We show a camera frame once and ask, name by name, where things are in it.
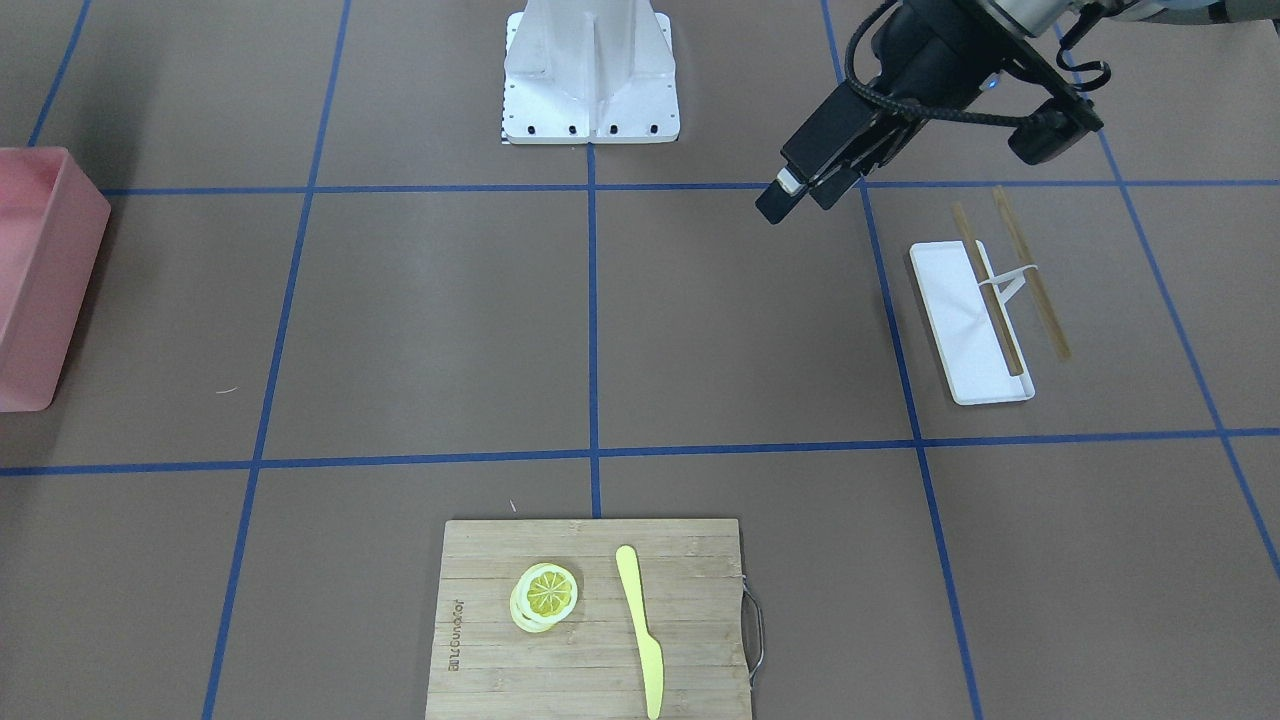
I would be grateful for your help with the bamboo cutting board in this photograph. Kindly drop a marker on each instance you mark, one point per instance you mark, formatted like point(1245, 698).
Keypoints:
point(683, 577)

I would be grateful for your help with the yellow plastic knife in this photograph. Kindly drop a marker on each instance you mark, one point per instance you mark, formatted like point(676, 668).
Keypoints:
point(650, 653)

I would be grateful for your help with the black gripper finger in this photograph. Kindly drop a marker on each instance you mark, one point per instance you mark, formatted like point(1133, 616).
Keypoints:
point(782, 195)

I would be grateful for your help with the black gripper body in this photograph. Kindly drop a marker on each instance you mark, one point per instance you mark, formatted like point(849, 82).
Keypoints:
point(918, 62)

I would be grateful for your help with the white rack tray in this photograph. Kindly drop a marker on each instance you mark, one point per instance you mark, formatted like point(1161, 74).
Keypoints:
point(967, 347)

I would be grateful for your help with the yellow lemon slice toy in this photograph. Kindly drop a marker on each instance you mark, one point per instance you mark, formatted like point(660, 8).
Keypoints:
point(543, 596)

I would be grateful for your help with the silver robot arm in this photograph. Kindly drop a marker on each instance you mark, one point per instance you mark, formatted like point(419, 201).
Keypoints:
point(1008, 96)

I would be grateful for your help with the pink plastic bin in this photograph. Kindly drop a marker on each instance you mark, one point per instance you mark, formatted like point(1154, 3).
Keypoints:
point(53, 218)

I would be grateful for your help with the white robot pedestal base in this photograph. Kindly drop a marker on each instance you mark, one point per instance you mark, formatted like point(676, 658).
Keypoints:
point(579, 72)

